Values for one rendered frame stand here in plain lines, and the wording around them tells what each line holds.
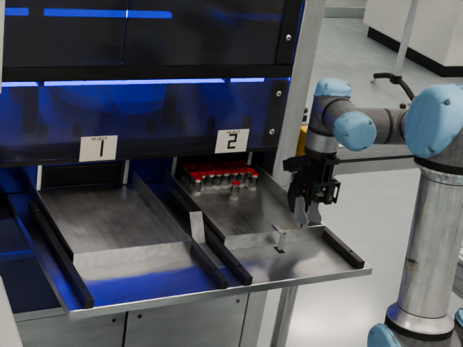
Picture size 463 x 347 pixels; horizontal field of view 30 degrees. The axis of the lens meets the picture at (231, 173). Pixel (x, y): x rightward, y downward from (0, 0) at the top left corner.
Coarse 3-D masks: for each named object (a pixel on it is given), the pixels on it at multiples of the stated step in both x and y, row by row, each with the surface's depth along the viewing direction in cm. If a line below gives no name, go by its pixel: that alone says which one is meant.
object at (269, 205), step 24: (216, 192) 214; (240, 192) 216; (264, 192) 218; (216, 216) 202; (240, 216) 204; (264, 216) 206; (288, 216) 208; (240, 240) 190; (264, 240) 193; (288, 240) 196
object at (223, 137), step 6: (222, 132) 207; (228, 132) 208; (234, 132) 208; (240, 132) 209; (246, 132) 210; (222, 138) 208; (228, 138) 208; (240, 138) 210; (246, 138) 211; (216, 144) 208; (222, 144) 208; (234, 144) 210; (240, 144) 211; (246, 144) 212; (216, 150) 208; (222, 150) 209; (228, 150) 210; (234, 150) 211; (240, 150) 212
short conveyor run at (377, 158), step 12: (348, 156) 244; (360, 156) 246; (372, 156) 248; (384, 156) 250; (396, 156) 253; (408, 156) 255; (336, 168) 244; (348, 168) 246; (360, 168) 248; (372, 168) 250; (384, 168) 252; (396, 168) 255; (408, 168) 257
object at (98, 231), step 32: (32, 192) 196; (64, 192) 202; (96, 192) 204; (128, 192) 207; (64, 224) 188; (96, 224) 190; (128, 224) 192; (160, 224) 195; (96, 256) 174; (128, 256) 178; (160, 256) 182
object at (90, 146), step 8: (96, 136) 192; (104, 136) 193; (112, 136) 194; (88, 144) 192; (96, 144) 193; (104, 144) 194; (112, 144) 195; (80, 152) 192; (88, 152) 193; (96, 152) 194; (104, 152) 195; (112, 152) 196; (80, 160) 193; (88, 160) 194
